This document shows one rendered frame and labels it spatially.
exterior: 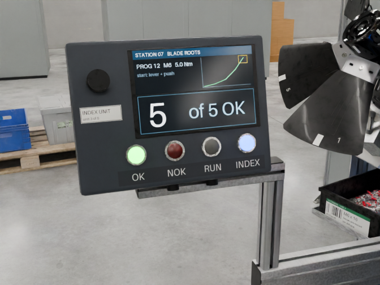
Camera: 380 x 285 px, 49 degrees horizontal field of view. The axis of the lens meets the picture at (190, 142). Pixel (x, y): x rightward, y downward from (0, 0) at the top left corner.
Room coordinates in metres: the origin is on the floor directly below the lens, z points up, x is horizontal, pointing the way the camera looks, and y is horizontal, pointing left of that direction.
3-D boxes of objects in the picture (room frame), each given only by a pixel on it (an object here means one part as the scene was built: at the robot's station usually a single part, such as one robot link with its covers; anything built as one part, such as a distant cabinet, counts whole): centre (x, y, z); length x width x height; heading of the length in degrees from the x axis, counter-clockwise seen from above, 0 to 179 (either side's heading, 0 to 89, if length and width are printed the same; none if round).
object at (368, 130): (1.13, -0.51, 0.96); 0.02 x 0.02 x 0.06
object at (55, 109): (3.65, 1.14, 0.31); 0.60 x 0.42 x 0.33; 22
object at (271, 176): (0.60, -0.03, 1.04); 0.24 x 0.03 x 0.03; 105
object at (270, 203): (0.62, -0.13, 0.96); 0.03 x 0.03 x 0.20; 15
